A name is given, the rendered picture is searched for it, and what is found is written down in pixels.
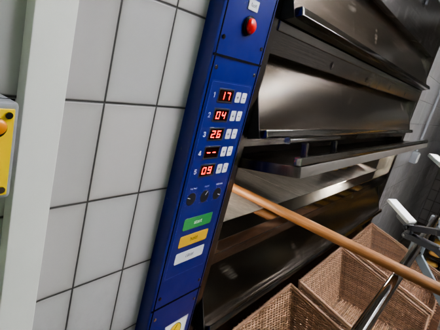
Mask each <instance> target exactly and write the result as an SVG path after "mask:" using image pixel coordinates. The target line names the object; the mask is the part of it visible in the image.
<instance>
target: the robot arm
mask: <svg viewBox="0 0 440 330"><path fill-rule="evenodd" d="M428 157H429V158H430V159H431V160H432V161H434V162H435V163H436V164H437V165H438V167H440V156H439V155H435V154H429V155H428ZM387 202H388V203H389V205H391V207H392V208H393V209H394V210H395V211H396V212H397V213H398V214H397V215H396V216H397V218H398V219H399V220H400V222H401V223H402V224H403V229H404V230H405V231H404V232H403V233H402V234H401V235H402V237H403V238H405V239H407V240H409V241H412V242H414V243H415V244H418V245H419V246H422V247H424V248H426V249H428V250H430V251H433V252H434V253H435V254H436V255H437V256H438V257H439V258H440V245H439V244H436V243H434V242H432V241H430V240H427V239H425V238H423V237H421V236H419V235H417V234H414V233H413V232H421V233H425V234H432V235H436V236H440V229H437V228H432V227H425V226H420V225H414V224H415V223H416V220H415V219H414V218H413V217H412V216H411V215H410V213H409V212H408V211H407V210H406V209H405V208H404V207H403V206H402V205H401V204H400V203H399V202H398V201H397V199H387Z"/></svg>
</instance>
